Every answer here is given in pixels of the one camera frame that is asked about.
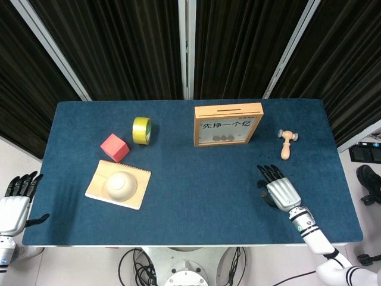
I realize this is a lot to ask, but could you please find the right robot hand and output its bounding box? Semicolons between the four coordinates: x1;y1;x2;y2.
257;164;301;213

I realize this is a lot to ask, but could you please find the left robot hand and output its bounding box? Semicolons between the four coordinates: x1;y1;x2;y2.
0;171;51;237

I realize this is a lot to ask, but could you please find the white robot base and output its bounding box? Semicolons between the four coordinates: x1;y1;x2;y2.
142;245;236;286

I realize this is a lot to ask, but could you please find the wooden toy hammer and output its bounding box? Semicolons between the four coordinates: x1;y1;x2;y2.
277;129;299;161

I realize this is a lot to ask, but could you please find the black shoe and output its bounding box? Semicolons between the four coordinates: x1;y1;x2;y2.
356;164;381;204

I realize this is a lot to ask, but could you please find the black equipment case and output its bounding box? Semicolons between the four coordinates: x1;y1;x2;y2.
348;142;381;164

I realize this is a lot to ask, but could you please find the blue table cloth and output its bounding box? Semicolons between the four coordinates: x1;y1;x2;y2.
21;100;364;247

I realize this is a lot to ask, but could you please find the cream upturned bowl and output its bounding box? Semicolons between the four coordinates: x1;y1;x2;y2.
102;170;138;204

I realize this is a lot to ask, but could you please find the red cube block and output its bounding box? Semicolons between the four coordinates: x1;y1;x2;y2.
99;133;130;163

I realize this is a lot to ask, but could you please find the black curtain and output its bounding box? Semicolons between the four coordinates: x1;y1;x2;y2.
0;0;83;160
28;0;184;101
193;0;310;100
272;0;381;148

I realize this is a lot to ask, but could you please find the beige spiral notebook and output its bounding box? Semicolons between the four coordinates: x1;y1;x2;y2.
85;159;152;211

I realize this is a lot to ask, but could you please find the yellow tape roll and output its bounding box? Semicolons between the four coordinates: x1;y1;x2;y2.
132;116;152;146

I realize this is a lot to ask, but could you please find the black cable bundle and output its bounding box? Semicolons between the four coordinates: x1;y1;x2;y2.
221;246;248;286
118;248;158;286

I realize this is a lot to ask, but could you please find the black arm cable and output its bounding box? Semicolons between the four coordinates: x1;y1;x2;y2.
269;269;319;286

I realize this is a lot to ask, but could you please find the white partition post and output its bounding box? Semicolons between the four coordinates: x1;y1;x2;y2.
177;0;196;101
337;126;381;153
263;0;321;100
10;0;92;102

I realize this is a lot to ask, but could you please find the wooden frame coin bank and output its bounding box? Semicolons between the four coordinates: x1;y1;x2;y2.
194;102;265;148

